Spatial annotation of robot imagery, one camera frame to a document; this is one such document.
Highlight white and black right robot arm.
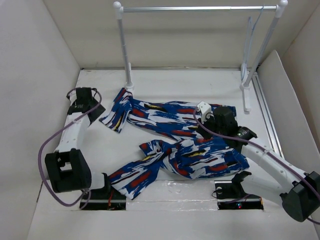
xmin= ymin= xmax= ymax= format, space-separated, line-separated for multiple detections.
xmin=194 ymin=101 xmax=320 ymax=222

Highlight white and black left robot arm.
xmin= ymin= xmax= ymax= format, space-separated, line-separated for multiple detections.
xmin=44 ymin=87 xmax=112 ymax=199

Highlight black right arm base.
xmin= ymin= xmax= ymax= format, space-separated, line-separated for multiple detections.
xmin=211 ymin=171 xmax=264 ymax=211

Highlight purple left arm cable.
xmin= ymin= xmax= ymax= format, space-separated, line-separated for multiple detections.
xmin=37 ymin=87 xmax=103 ymax=207

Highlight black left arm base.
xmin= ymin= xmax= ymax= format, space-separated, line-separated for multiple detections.
xmin=79 ymin=182 xmax=127 ymax=211

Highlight white clothes rack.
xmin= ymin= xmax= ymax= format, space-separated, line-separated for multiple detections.
xmin=111 ymin=0 xmax=289 ymax=114

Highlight blue patterned trousers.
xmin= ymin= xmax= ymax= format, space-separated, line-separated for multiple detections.
xmin=100 ymin=88 xmax=249 ymax=200

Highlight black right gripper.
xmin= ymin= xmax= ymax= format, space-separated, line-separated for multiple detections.
xmin=195 ymin=112 xmax=226 ymax=140

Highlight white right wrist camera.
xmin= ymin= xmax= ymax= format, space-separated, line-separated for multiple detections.
xmin=197 ymin=101 xmax=213 ymax=124

